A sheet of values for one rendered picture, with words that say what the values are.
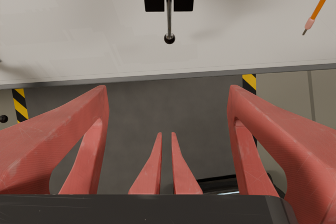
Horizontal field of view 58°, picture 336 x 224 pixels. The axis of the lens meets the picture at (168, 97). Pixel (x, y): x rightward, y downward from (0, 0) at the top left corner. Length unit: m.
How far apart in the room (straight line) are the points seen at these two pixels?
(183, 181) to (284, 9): 0.27
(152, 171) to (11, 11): 0.29
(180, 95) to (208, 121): 0.18
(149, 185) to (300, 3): 0.29
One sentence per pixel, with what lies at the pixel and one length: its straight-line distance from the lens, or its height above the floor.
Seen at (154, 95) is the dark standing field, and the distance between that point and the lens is 1.42.
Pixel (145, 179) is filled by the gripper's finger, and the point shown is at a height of 1.17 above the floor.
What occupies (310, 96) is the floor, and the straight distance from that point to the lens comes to 1.50.
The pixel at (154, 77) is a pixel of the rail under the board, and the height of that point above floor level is 0.86.
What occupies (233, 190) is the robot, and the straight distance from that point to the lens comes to 1.37.
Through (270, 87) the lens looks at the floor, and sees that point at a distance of 1.44.
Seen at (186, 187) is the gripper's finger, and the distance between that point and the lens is 0.24.
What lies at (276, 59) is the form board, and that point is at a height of 0.89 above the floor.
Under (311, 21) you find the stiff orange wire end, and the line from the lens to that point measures 0.29.
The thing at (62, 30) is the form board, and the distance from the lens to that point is 0.45.
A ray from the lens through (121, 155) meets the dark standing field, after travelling 1.54.
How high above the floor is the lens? 1.38
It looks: 77 degrees down
